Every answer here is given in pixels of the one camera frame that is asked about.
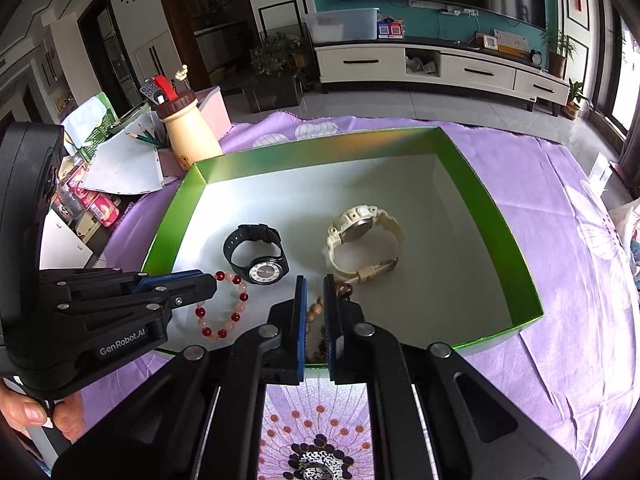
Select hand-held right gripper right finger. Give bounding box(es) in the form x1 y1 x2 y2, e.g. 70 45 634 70
322 274 581 480

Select small potted plant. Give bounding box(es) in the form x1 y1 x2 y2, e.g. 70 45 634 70
564 80 589 121

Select purple floral tablecloth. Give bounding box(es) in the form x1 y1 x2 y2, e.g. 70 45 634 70
80 112 633 480

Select cream wrist watch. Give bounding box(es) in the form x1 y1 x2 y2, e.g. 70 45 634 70
326 205 405 283

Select bundle of pencils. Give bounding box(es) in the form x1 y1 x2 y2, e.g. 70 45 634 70
125 127 170 150

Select person's left hand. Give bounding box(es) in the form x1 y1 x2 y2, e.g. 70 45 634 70
0 377 87 441

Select white tv cabinet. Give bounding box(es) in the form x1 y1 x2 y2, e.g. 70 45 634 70
314 37 571 117

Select pink box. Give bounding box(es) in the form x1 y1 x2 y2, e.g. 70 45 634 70
196 85 232 139

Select green cardboard box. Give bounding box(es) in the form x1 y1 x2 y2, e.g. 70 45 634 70
141 126 545 380

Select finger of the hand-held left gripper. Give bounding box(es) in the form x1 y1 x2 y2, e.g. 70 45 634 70
40 269 206 292
57 274 218 328

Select bottle-shaped pen holder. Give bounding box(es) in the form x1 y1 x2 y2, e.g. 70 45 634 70
156 87 224 171

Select red-handled scissors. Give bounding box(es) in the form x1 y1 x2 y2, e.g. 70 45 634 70
153 75 176 103

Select large potted plant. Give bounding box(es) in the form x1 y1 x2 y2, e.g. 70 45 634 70
248 32 307 114

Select white power strip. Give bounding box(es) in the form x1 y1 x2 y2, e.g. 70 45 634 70
409 1 481 17

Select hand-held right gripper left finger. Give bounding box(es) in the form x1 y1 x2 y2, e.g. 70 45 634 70
52 275 307 480

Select clear plastic storage bin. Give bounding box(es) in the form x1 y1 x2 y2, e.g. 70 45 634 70
305 8 380 44

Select desk calendar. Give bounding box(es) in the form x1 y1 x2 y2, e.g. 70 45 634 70
492 30 531 57

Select black wrist watch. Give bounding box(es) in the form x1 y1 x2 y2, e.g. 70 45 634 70
223 224 291 286

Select green booklet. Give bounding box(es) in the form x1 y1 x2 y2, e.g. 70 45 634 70
75 92 121 161

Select brown bead bracelet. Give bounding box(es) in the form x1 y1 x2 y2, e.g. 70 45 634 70
306 280 357 363

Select potted plant in brown pot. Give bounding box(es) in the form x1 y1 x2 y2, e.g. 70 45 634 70
542 25 577 79

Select white plastic bag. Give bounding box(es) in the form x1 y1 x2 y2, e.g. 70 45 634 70
612 199 640 292

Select white paper sheet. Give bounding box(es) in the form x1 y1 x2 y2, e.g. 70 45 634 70
82 132 166 196

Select pink snack packets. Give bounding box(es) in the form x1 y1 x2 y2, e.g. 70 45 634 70
50 160 122 227

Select red and pink bead bracelet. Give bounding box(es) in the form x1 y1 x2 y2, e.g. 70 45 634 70
195 270 249 340

